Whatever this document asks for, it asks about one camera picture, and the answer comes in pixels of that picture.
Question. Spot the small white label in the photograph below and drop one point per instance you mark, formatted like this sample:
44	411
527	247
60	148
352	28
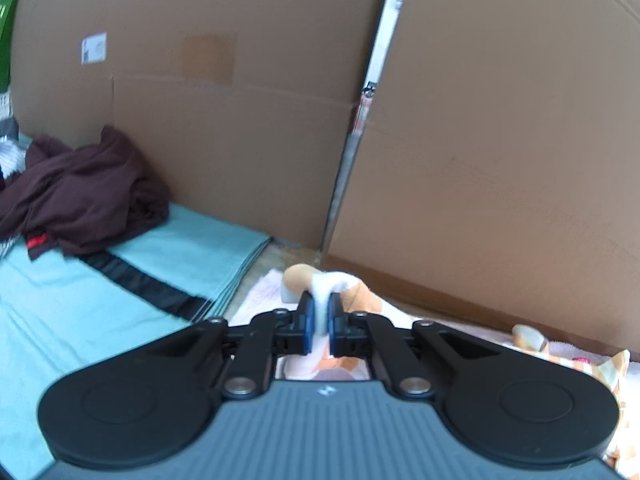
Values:
94	48

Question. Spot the pink towel blanket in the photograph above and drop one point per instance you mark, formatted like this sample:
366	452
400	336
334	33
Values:
265	292

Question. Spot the green packaging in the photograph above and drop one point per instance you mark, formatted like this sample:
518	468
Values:
6	40

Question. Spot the large cardboard box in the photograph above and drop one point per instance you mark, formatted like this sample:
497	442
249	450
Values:
500	135

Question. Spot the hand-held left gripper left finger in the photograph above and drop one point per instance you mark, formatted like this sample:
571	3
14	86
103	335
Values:
309	325

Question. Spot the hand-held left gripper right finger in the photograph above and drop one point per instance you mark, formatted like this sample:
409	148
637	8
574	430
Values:
334	325

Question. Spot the plain cardboard box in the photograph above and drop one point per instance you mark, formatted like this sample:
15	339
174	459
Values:
225	160

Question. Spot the dark maroon cloth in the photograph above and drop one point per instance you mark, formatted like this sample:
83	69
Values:
85	190

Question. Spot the teal blanket with black stripe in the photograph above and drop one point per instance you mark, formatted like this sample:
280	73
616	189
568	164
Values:
75	320

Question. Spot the orange white striped shirt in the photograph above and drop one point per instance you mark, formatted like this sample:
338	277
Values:
300	276

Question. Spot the grey metal pole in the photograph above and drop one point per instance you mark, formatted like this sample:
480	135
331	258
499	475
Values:
350	160

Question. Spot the white grey cloth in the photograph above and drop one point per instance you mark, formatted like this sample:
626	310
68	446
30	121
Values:
10	157

